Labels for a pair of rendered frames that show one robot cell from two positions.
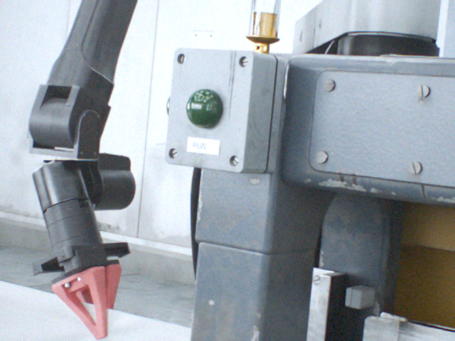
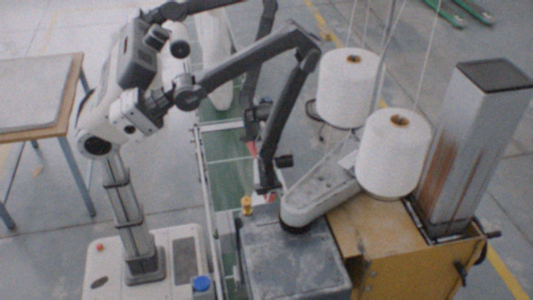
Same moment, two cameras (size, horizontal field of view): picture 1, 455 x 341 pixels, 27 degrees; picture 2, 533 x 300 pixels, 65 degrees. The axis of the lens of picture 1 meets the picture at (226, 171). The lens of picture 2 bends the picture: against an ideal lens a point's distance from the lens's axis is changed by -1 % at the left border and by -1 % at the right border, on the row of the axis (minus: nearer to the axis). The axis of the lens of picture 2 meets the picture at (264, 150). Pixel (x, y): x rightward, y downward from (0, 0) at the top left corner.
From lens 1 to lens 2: 1.13 m
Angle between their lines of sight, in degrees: 54
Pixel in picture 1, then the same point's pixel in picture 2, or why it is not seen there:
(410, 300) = not seen: hidden behind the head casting
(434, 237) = not seen: hidden behind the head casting
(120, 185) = (285, 164)
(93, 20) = (270, 121)
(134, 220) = not seen: outside the picture
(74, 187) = (264, 168)
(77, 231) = (262, 182)
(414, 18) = (290, 222)
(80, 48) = (266, 129)
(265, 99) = (227, 240)
